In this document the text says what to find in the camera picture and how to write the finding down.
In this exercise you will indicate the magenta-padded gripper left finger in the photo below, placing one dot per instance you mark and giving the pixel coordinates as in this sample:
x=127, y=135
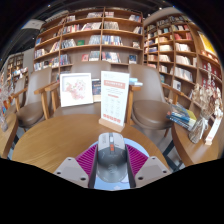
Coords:
x=85, y=161

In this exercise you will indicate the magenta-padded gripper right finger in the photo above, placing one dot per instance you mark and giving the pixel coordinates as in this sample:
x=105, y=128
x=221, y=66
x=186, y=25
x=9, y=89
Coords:
x=138, y=161

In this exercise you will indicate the grey computer mouse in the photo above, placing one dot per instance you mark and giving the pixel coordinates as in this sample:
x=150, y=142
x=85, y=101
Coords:
x=111, y=160

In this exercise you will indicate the round light blue mouse pad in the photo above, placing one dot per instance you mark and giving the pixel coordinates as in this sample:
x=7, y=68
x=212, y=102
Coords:
x=133, y=143

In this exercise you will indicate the brown padded wooden armchair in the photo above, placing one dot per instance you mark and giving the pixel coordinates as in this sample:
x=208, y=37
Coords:
x=90, y=66
x=20, y=91
x=33, y=110
x=150, y=110

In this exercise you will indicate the stack of books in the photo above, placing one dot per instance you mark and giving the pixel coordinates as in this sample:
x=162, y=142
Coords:
x=181, y=116

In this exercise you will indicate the vase with beige dried flowers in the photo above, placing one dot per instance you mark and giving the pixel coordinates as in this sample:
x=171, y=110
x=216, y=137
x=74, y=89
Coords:
x=198, y=128

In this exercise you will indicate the white sign on wooden base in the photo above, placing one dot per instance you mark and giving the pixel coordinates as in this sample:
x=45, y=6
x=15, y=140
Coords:
x=114, y=96

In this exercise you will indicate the white framed floral picture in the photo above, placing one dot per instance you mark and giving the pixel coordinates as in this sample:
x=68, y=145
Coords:
x=76, y=90

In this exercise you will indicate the dark standing book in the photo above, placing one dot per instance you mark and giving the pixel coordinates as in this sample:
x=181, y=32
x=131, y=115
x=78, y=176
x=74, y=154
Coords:
x=96, y=88

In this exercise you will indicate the teal book stack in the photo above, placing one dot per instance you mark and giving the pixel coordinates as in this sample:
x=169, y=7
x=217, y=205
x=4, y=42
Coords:
x=135, y=81

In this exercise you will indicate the small white table sign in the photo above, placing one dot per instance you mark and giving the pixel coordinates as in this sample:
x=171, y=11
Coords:
x=213, y=130

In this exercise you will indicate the vase with pink dried flowers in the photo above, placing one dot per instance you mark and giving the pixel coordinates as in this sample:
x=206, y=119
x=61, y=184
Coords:
x=4, y=121

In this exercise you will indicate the wooden bookshelf with yellow poster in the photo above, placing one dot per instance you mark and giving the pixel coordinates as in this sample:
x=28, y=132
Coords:
x=180, y=56

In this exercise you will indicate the distant wooden bookshelf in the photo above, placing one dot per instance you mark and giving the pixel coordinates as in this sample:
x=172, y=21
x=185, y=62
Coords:
x=15, y=66

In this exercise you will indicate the wide wooden bookshelf with books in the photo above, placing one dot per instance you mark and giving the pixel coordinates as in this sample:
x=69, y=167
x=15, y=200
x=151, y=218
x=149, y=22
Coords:
x=90, y=36

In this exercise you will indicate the white hanging ceiling sign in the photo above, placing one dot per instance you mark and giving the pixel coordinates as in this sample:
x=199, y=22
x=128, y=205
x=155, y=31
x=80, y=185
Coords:
x=33, y=24

